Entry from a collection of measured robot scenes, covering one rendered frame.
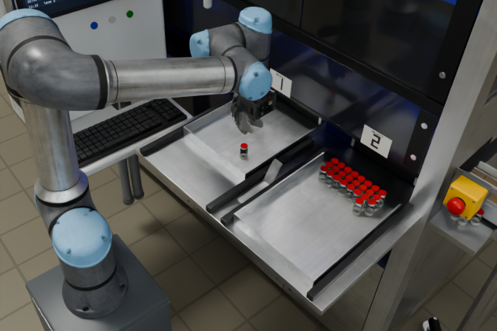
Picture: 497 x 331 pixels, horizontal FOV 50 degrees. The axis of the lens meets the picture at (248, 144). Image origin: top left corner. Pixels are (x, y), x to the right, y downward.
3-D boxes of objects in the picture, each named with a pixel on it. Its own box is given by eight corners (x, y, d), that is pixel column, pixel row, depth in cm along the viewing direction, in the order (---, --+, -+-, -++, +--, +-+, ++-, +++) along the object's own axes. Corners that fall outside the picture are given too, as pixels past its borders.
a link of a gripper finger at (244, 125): (248, 147, 139) (250, 120, 133) (233, 136, 142) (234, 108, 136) (257, 142, 141) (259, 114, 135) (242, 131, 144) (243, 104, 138)
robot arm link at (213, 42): (210, 51, 108) (255, 38, 113) (186, 26, 115) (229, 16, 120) (210, 83, 114) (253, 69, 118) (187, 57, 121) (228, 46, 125)
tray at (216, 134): (264, 91, 174) (265, 82, 171) (325, 129, 160) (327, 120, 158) (183, 135, 155) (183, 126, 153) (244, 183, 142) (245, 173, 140)
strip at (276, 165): (273, 173, 145) (274, 157, 141) (281, 179, 144) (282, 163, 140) (236, 199, 138) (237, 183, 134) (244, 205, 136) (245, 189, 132)
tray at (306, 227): (321, 161, 150) (323, 151, 148) (398, 213, 136) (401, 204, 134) (233, 222, 132) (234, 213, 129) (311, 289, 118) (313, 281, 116)
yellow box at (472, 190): (455, 190, 132) (465, 170, 128) (482, 206, 129) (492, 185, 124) (440, 205, 128) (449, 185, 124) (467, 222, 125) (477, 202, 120)
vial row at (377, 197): (326, 172, 146) (328, 160, 143) (379, 209, 137) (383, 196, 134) (321, 176, 145) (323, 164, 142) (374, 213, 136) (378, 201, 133)
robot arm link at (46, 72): (25, 73, 78) (283, 60, 106) (8, 39, 85) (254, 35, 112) (24, 136, 85) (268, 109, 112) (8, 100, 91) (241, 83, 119)
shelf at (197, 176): (254, 89, 178) (254, 84, 176) (435, 206, 142) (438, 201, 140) (134, 153, 152) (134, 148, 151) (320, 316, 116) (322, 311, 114)
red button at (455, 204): (450, 202, 127) (455, 190, 124) (465, 211, 125) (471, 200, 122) (442, 210, 125) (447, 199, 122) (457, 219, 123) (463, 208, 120)
